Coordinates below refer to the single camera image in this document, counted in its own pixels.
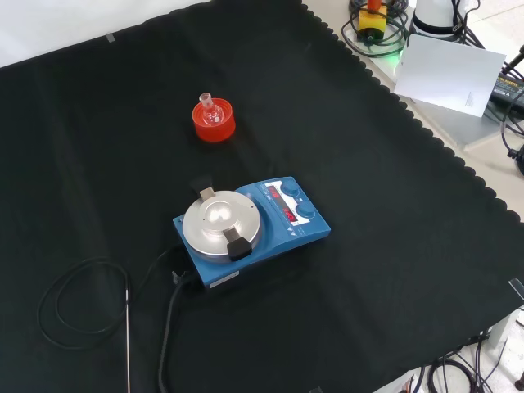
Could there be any clear round-bottom flask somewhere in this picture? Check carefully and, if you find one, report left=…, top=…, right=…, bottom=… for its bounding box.
left=198, top=92, right=224, bottom=126

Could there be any heater with blue base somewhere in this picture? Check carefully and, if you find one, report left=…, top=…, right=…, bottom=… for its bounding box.
left=171, top=175, right=332, bottom=293

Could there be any black bench cloth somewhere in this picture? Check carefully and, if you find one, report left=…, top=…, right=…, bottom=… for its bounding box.
left=0, top=0, right=524, bottom=393

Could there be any steel temperature probe rod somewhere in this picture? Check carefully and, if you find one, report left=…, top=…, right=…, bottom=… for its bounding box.
left=124, top=285, right=133, bottom=393

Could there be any yellow stop button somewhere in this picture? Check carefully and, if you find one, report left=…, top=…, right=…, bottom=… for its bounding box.
left=356, top=0, right=389, bottom=43

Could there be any pale board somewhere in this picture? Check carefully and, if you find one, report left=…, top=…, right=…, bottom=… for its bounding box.
left=393, top=33, right=508, bottom=120

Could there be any clear cloth clip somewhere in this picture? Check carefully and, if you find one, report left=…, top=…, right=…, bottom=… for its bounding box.
left=507, top=277, right=524, bottom=303

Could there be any black power adapter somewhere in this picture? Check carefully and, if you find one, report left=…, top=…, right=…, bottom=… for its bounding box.
left=490, top=72, right=524, bottom=109

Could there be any orange flask ring stand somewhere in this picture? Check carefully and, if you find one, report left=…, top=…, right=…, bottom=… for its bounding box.
left=192, top=97, right=237, bottom=144

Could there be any thin black probe cable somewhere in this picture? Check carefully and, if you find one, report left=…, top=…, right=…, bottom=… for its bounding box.
left=37, top=244, right=182, bottom=351

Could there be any thick black power cable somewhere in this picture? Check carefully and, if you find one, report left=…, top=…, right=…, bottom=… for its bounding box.
left=157, top=268, right=198, bottom=393

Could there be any grey metal base plate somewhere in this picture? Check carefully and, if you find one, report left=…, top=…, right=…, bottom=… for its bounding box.
left=423, top=100, right=509, bottom=147

